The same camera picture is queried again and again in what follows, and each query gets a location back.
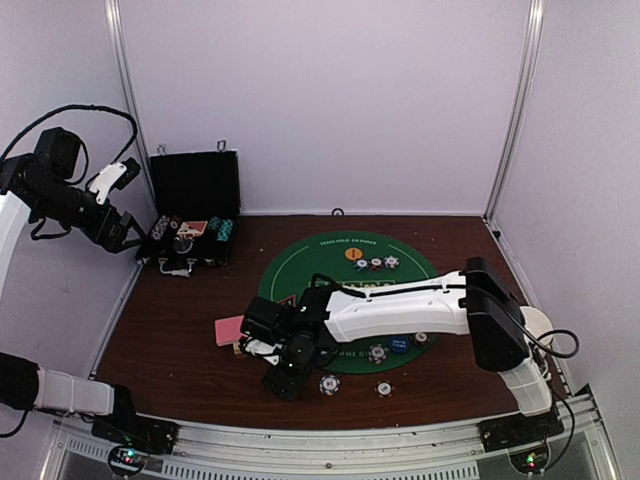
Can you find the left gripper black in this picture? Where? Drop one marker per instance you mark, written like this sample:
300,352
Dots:
112,241

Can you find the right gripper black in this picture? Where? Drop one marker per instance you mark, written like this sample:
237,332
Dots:
286,386

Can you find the blue tan chip stack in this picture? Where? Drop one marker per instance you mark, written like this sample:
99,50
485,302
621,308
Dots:
329,385

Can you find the triangular black red dealer button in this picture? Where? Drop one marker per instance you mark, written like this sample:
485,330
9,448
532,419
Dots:
289,300

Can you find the brown orange chip stack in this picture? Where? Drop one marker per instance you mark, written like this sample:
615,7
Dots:
384,389

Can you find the orange big blind button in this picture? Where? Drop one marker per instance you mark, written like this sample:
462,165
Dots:
353,254

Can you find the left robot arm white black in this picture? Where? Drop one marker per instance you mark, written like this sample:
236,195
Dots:
58,202

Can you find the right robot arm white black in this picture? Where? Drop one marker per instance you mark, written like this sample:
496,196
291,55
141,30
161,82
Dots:
508,339

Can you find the blue tan chip row case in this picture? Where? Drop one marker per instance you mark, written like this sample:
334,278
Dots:
160,228

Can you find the clear round dealer puck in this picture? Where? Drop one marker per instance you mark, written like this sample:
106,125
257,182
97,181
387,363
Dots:
183,245

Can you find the playing cards in case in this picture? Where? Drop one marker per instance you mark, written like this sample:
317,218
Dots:
192,229

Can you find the black poker chip case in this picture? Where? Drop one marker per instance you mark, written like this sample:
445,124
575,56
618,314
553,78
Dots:
194,186

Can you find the red-backed card deck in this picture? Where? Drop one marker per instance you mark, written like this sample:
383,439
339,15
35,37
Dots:
228,333

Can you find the teal chip row in case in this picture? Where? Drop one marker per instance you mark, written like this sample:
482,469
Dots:
220,228

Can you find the blue small blind button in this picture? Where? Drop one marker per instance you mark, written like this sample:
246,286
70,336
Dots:
399,344

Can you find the round green poker mat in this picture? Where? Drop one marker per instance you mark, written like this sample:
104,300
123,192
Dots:
291,273

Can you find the stacked white bowls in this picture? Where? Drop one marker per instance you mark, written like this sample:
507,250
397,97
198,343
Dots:
537,323

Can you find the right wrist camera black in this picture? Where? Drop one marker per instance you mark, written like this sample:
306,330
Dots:
266,321

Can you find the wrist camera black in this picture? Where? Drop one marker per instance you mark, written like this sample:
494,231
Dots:
59,149
266,321

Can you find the silver case handle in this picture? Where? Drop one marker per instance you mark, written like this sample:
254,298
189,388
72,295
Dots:
180,271

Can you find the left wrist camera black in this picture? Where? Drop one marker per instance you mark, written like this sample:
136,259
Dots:
59,149

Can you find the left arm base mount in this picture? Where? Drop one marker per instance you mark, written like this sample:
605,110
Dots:
134,446

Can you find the aluminium front rail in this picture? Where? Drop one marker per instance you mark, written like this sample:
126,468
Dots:
452,450

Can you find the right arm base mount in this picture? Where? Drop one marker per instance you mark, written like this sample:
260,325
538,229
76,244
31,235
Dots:
525,439

